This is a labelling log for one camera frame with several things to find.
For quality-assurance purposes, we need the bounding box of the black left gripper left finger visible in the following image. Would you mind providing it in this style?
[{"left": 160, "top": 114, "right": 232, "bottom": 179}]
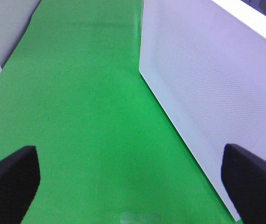
[{"left": 0, "top": 146, "right": 41, "bottom": 224}]

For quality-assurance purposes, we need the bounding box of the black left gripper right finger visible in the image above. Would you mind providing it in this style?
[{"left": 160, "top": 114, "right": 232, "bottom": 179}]
[{"left": 221, "top": 144, "right": 266, "bottom": 224}]

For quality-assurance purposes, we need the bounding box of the white microwave door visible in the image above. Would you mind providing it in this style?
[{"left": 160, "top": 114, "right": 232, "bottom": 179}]
[{"left": 139, "top": 0, "right": 266, "bottom": 221}]

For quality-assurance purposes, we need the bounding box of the green table mat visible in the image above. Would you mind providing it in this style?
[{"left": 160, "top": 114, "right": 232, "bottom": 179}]
[{"left": 0, "top": 0, "right": 234, "bottom": 224}]

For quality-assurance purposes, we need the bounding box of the clear tape strip on table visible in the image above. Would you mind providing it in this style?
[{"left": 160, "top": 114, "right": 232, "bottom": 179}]
[{"left": 120, "top": 212, "right": 162, "bottom": 224}]

